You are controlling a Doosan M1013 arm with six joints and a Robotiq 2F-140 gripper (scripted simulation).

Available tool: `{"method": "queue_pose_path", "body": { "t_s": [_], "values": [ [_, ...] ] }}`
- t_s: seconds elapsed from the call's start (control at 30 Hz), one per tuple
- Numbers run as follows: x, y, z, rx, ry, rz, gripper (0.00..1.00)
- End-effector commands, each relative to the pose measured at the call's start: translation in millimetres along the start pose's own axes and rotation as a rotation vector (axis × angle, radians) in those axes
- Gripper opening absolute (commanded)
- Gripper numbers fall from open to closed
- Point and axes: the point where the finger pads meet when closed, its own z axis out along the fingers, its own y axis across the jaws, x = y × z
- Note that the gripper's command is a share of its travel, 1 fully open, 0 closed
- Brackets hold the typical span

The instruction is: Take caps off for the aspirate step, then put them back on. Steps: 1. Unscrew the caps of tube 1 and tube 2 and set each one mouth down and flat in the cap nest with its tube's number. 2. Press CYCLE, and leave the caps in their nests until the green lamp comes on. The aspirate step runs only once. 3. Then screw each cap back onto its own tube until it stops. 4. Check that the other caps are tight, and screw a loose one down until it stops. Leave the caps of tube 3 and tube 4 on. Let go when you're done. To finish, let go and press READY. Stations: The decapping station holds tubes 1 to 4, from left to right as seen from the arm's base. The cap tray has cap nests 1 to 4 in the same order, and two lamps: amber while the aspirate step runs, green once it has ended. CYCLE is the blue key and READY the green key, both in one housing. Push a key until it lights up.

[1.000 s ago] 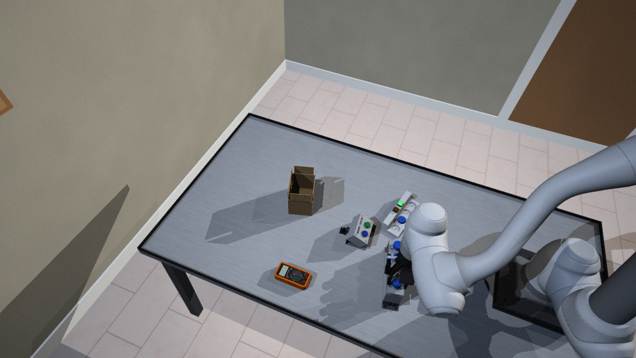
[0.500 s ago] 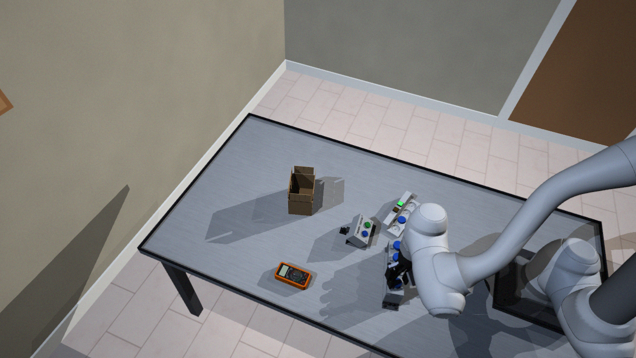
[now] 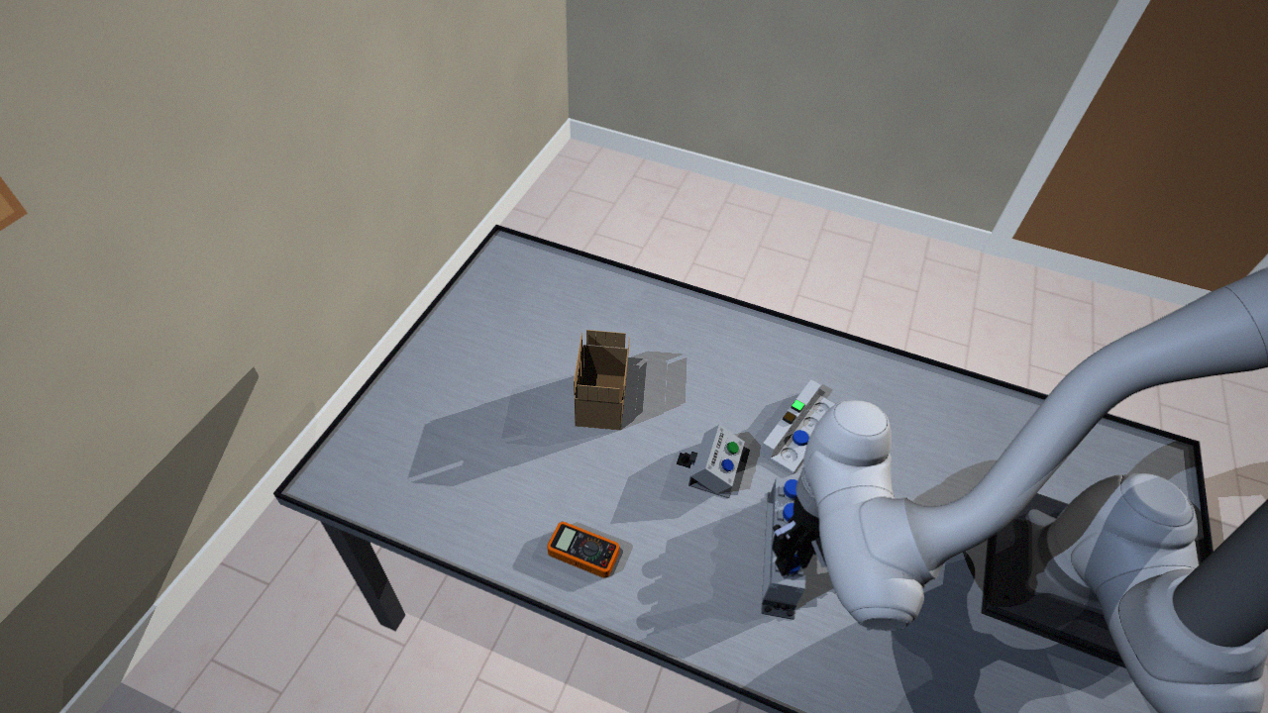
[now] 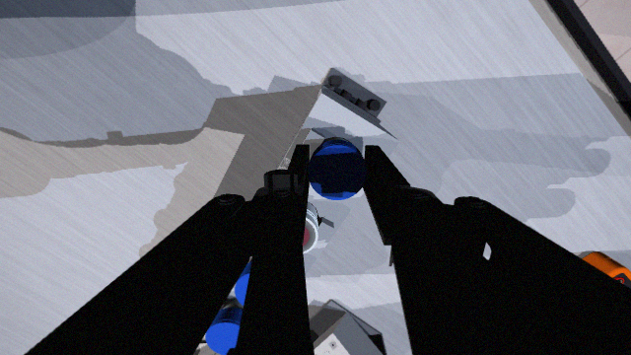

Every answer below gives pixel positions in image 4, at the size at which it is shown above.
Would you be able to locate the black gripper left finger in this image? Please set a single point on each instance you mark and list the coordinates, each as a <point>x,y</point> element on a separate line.
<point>165,302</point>

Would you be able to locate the white key panel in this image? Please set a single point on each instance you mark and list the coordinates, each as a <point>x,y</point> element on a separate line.
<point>336,331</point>

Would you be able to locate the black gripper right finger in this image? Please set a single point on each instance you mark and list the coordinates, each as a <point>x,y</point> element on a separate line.
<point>554,303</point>

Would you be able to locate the orange digital multimeter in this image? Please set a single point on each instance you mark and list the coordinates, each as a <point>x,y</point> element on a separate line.
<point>610,267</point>

